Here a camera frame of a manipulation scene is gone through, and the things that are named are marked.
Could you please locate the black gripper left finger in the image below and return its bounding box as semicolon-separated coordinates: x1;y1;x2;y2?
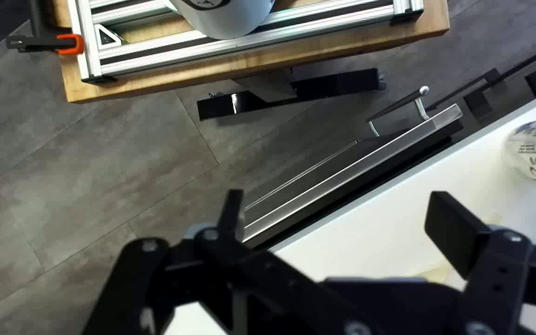
83;189;317;335

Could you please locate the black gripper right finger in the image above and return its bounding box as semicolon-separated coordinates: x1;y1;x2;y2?
425;191;536;335

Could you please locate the orange black clamp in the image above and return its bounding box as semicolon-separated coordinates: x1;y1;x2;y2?
6;0;86;55

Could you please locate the aluminium extrusion frame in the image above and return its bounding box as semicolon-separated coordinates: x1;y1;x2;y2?
68;0;425;81

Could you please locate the black table foot bracket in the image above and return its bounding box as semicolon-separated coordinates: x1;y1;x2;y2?
198;68;386;120

